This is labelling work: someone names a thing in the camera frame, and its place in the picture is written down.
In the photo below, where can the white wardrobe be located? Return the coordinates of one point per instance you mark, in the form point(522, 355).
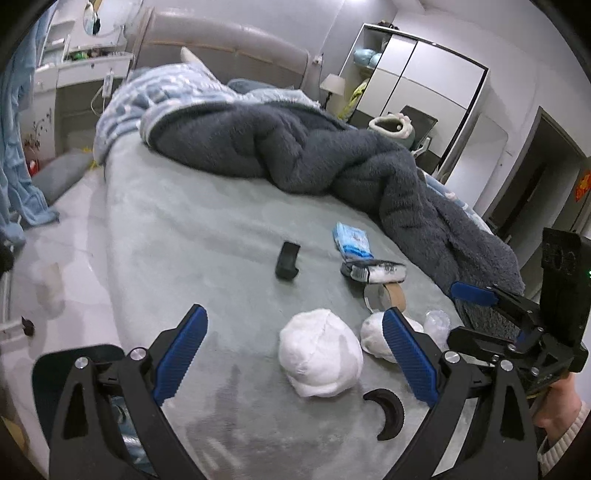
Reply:
point(438, 78)

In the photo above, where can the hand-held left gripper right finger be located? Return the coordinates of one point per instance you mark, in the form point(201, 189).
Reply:
point(408, 355)

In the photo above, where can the small white tissue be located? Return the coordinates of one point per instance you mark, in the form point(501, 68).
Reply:
point(371, 339)

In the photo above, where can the black crescent plastic piece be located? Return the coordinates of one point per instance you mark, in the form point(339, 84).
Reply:
point(392, 415)

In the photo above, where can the light blue hanging garment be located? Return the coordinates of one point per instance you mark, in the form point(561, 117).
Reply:
point(18, 138)

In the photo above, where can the blue white patterned quilt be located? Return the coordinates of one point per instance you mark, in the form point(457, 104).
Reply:
point(175, 87)

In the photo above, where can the clear plastic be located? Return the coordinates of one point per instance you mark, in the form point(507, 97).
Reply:
point(436, 323)

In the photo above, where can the large white tissue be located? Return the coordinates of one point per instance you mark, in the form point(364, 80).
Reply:
point(318, 355)

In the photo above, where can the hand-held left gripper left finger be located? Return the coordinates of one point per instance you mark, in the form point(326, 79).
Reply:
point(180, 355)

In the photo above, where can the white green plush slipper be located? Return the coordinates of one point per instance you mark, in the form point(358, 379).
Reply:
point(390, 125)

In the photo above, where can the black white snack packet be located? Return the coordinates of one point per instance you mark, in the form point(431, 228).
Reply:
point(383, 272)

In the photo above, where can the blue white tissue packet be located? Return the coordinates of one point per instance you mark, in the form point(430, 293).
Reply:
point(353, 240)

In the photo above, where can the bed with grey-green sheet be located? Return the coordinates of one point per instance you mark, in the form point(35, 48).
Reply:
point(184, 230)

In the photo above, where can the person's right hand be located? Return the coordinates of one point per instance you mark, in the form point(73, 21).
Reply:
point(561, 406)

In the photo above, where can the small red object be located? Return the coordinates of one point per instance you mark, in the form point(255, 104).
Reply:
point(33, 168)

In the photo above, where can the grey pillow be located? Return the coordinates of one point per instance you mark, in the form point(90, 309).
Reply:
point(249, 86)

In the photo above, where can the black chair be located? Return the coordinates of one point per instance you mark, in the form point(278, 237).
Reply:
point(422, 121)

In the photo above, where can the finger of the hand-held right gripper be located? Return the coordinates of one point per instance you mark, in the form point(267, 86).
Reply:
point(471, 294)
point(471, 339)

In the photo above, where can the red door decoration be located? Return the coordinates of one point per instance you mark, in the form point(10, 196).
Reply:
point(584, 184)

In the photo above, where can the dark door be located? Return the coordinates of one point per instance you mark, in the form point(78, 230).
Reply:
point(531, 175)

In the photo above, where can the white dresser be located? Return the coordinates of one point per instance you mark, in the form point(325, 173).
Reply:
point(78, 74)

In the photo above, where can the grey floor cushion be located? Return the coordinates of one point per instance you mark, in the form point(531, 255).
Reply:
point(60, 175)

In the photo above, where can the white pillow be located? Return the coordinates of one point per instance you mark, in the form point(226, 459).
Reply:
point(191, 57)

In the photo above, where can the white power strip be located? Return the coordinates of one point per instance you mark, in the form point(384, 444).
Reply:
point(109, 85)

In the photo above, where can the brown tape roll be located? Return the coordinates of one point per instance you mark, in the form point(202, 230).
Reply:
point(395, 295)

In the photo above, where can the padded beige headboard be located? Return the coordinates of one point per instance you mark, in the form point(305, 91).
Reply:
point(231, 41)

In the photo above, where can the small black plastic box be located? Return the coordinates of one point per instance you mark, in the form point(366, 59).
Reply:
point(287, 263)

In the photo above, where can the beige table lamp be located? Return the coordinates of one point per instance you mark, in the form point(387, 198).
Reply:
point(332, 83)

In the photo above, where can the dark grey fleece blanket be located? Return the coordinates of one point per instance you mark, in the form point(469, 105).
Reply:
point(300, 147)

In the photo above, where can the white clothes rack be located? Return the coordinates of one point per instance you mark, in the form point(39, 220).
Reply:
point(9, 330)

